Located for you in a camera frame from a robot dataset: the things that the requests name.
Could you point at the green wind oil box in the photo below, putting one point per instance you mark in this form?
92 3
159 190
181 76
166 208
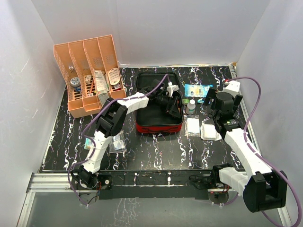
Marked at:
185 101

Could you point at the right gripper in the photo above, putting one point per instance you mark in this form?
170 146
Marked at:
211 95

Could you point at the gauze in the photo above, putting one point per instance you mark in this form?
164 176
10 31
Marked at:
192 126

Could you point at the clear bag of plasters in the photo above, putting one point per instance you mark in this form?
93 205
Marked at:
117 144

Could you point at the blue cotton swab bag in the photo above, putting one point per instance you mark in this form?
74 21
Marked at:
196 90

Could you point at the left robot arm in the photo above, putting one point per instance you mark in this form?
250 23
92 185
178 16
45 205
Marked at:
109 122

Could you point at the small teal sachet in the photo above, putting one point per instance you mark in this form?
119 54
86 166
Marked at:
200 101

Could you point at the red black medicine case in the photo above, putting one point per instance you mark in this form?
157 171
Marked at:
151 119

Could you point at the round blue tin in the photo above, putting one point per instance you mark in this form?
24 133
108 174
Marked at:
75 83

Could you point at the orange plastic file organizer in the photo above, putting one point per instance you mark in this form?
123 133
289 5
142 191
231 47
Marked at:
78 61

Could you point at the teal bandage packet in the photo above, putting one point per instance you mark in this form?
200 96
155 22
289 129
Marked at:
88 144

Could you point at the brown bottle orange cap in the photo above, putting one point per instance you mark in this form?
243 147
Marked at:
180 109

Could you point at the white bottle green label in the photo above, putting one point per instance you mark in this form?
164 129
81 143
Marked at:
190 109

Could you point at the white medicine box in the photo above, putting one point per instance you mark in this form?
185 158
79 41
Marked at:
101 83

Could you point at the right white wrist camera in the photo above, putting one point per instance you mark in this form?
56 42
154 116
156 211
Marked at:
232 87

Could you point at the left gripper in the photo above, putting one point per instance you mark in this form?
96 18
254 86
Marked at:
173 110

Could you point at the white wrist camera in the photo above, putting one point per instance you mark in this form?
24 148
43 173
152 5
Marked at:
171 88
232 87

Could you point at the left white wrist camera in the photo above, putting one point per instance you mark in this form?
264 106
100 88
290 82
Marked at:
171 88

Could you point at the oval blister card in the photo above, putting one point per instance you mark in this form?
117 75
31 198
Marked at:
113 76

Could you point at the white gauze pad pack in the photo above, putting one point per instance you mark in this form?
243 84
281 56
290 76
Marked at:
208 132

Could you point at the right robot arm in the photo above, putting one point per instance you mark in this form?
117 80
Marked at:
262 188

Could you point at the small medicine boxes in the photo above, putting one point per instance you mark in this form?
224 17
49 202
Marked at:
89 85

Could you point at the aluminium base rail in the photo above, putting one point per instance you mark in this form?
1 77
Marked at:
198 184

